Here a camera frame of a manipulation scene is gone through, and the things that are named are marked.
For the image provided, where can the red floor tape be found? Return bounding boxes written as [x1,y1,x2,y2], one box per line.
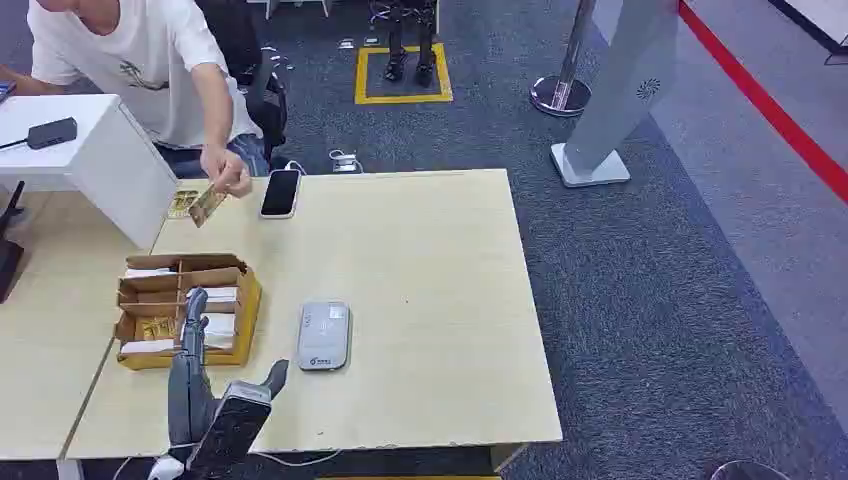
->
[675,0,848,205]

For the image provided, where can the person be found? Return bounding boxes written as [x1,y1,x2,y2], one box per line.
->
[0,0,273,200]

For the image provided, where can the gold printed card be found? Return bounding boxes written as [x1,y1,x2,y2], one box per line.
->
[166,190,200,221]
[188,186,228,229]

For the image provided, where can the black robot leg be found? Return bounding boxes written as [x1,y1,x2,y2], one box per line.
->
[413,0,439,89]
[382,0,409,84]

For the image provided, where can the grey standing pillar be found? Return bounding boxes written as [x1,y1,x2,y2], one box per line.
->
[549,0,682,189]

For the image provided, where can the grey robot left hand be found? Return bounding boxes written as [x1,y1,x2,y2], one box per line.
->
[167,287,291,446]

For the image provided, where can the black smartphone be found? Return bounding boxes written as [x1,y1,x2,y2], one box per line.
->
[258,168,303,221]

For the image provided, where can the black power adapter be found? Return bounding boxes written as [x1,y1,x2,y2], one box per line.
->
[26,117,79,151]

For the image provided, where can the white cabinet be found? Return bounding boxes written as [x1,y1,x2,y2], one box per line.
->
[0,93,179,251]

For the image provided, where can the chrome stanchion post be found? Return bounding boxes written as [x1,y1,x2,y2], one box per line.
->
[529,0,598,119]

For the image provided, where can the chrome stanchion base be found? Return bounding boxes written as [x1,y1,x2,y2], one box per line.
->
[710,460,790,480]

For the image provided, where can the black monitor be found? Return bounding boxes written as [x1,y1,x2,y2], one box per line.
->
[0,180,26,305]

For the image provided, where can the white charger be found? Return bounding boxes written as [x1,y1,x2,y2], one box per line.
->
[328,148,364,175]

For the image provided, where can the wooden card box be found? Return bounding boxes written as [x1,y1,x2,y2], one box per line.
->
[113,252,263,371]

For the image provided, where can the yellow floor tape square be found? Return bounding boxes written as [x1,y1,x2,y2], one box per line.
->
[354,42,454,106]

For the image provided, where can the white thin cable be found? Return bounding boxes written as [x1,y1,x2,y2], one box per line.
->
[119,449,342,469]

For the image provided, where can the person's hand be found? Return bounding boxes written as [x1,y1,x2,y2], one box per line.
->
[200,144,254,199]

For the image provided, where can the black office chair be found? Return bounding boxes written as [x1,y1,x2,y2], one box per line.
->
[195,0,289,164]

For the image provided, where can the gold card stack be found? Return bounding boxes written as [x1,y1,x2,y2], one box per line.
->
[134,316,179,341]

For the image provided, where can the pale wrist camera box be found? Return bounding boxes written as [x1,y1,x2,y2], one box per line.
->
[146,455,187,480]

